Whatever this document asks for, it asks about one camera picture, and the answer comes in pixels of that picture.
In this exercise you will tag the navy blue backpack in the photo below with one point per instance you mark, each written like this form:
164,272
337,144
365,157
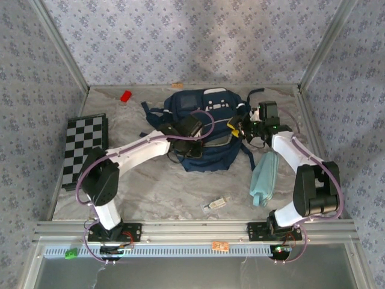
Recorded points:
216,156

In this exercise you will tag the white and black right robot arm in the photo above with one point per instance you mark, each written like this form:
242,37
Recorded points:
285,147

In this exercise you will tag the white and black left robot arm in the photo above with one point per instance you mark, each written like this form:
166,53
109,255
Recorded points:
141,147

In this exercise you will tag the small wooden block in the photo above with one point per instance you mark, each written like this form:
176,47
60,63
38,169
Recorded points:
177,85

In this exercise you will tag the red block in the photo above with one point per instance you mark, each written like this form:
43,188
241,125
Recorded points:
126,96

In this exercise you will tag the black and grey chessboard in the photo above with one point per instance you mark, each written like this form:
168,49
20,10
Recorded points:
84,138

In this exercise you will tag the orange tag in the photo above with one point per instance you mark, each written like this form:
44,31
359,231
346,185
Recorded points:
219,245

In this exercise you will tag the right circuit board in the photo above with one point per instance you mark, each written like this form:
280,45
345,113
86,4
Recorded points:
281,250

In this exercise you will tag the circuit board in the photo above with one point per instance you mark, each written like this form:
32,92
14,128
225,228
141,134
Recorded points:
115,250
281,250

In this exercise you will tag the left circuit board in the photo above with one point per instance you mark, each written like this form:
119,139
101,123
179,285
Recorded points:
115,250

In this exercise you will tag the grey metal panel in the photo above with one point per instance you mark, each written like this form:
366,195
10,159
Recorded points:
192,274

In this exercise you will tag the green clip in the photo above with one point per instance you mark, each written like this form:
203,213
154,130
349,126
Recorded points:
71,254

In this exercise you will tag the aluminium side rail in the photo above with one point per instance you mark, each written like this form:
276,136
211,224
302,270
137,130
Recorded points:
312,120
55,195

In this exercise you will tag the aluminium front rail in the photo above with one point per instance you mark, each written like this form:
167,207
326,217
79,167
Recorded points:
192,230

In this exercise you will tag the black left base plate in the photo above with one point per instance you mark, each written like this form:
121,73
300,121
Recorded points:
133,231

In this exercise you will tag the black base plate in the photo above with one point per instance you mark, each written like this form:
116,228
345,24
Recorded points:
133,231
255,231

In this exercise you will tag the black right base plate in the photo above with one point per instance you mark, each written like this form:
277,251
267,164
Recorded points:
255,231

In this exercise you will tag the aluminium frame post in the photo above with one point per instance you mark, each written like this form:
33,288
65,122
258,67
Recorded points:
60,45
328,45

